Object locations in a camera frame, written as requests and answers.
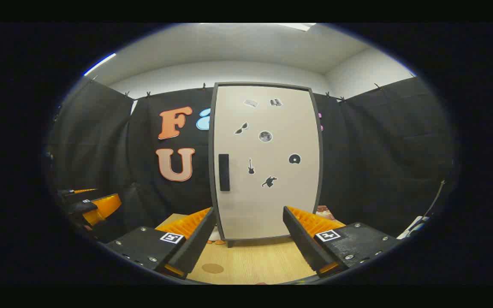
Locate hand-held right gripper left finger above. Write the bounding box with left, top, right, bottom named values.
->
left=101, top=207, right=217, bottom=281

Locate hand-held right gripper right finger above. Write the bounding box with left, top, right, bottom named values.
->
left=282, top=206, right=402, bottom=278

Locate white cabinet door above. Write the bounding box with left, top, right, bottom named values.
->
left=214, top=85, right=321, bottom=241

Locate black door handle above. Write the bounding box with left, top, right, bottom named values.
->
left=219, top=154, right=230, bottom=192

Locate grey cabinet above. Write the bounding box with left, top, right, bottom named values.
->
left=208, top=81, right=325, bottom=249

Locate plush penguin toy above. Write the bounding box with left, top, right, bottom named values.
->
left=207, top=226, right=226, bottom=246

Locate brown cover book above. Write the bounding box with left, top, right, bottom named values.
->
left=315, top=205, right=337, bottom=219

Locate black backdrop cloth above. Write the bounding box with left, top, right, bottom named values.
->
left=48, top=77, right=454, bottom=244

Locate ceiling light strip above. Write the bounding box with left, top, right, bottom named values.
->
left=85, top=53, right=117, bottom=77

